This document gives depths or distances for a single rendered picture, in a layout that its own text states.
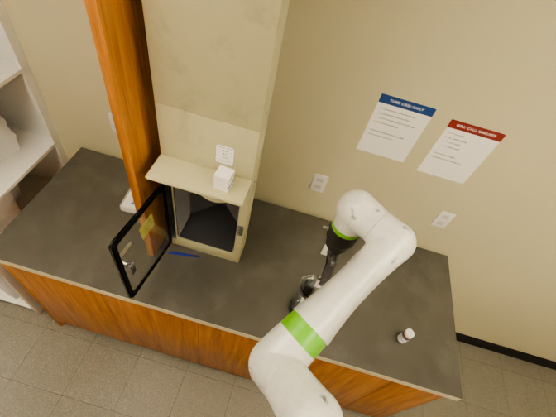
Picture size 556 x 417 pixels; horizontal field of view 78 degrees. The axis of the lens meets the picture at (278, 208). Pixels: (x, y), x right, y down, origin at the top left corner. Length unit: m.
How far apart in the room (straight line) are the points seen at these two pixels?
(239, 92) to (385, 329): 1.18
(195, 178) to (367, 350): 1.00
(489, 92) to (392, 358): 1.09
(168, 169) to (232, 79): 0.39
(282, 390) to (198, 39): 0.81
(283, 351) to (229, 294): 0.75
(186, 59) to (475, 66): 0.92
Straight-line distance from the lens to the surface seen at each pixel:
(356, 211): 0.91
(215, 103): 1.01
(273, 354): 0.84
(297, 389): 0.77
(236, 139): 1.06
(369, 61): 1.34
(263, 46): 0.88
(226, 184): 1.08
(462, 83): 1.40
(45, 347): 2.64
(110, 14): 0.96
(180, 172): 1.16
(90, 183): 1.96
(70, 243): 1.76
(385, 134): 1.49
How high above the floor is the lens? 2.36
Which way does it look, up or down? 51 degrees down
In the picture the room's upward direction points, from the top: 16 degrees clockwise
